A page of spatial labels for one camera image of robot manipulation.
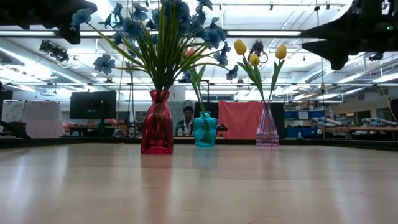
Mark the blue storage bin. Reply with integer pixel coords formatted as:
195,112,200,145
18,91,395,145
285,126,315,139
284,110,326,121

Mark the black aluminium table frame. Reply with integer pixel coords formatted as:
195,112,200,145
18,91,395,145
0,136,398,152

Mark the person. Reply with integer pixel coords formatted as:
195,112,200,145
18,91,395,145
175,105,196,137

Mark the black monitor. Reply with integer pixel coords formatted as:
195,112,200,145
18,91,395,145
68,90,118,138

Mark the yellow hanging cord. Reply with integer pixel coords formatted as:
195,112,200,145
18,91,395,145
313,0,327,103

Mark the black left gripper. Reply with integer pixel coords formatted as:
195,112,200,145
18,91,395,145
0,0,98,45

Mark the black hanging ring fixture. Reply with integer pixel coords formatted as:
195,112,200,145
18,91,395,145
250,40,269,65

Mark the red glass vase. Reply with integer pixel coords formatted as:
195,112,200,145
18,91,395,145
140,89,174,156

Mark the grey cloth panel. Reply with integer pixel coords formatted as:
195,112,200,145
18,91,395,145
172,99,196,138

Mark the white drawing board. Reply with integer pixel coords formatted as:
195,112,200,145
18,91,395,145
1,101,25,123

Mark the coral cloth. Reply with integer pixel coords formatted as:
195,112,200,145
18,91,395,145
217,100,265,140

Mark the black hanging cable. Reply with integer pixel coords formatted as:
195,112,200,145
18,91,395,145
129,0,140,121

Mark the tan hanging rope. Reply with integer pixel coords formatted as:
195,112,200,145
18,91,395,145
114,0,130,129

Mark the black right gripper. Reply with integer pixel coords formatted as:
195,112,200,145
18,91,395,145
300,0,398,70

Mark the black box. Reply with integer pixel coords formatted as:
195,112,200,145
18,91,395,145
0,120,29,139

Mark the purple glass vase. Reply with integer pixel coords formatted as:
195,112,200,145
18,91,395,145
255,100,280,147

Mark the white cloth sheet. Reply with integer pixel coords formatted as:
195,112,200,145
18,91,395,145
21,101,65,139

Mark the teal glass vase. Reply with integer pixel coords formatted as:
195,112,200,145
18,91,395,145
193,111,218,148

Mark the black ceiling camera cluster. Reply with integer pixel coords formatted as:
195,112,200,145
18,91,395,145
39,39,70,63

